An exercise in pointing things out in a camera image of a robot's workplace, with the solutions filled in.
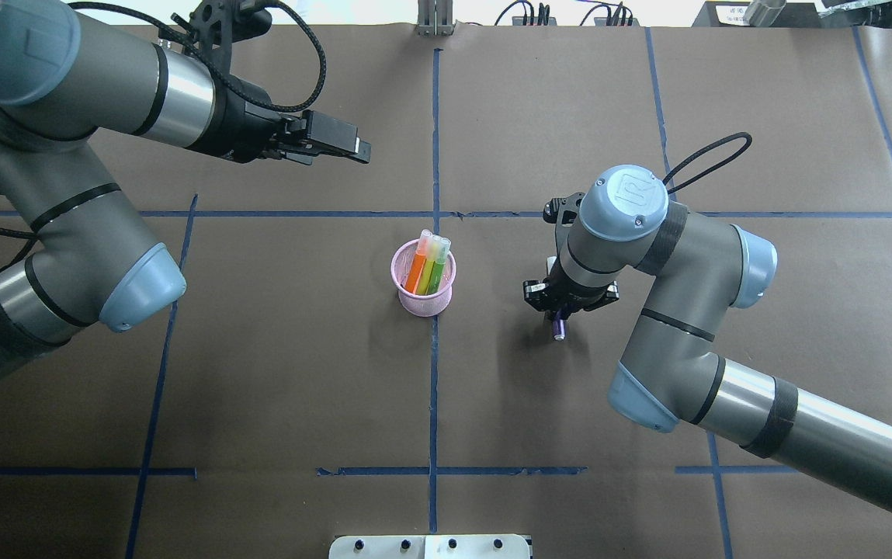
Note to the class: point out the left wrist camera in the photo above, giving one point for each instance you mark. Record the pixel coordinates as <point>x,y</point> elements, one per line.
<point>213,26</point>

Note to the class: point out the yellow highlighter pen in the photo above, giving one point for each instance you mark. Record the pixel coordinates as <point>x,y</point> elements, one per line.
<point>422,286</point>

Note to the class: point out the orange highlighter pen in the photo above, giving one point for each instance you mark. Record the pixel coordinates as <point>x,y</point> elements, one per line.
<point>418,262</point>

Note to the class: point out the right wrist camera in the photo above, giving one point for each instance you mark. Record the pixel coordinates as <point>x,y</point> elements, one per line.
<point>561,212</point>

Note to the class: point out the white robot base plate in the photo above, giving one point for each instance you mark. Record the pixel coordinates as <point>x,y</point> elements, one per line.
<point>489,545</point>

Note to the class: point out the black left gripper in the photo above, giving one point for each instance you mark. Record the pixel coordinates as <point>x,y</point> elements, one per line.
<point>241,124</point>

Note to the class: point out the aluminium frame post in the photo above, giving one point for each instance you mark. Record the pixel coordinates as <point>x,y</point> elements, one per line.
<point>435,18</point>

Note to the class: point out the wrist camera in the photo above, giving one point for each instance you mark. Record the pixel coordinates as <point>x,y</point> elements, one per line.
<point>213,26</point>
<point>561,212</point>

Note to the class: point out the green highlighter pen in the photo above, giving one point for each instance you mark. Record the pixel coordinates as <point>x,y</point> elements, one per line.
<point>438,266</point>

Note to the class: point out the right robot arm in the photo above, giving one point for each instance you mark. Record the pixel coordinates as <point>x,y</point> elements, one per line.
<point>670,372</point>

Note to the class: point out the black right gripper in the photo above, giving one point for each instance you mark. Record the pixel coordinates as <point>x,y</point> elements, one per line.
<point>536,292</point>

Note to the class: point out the purple highlighter pen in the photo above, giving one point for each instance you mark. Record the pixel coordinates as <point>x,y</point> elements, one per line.
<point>559,326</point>

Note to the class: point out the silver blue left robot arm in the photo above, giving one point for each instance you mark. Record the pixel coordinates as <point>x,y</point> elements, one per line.
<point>65,75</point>

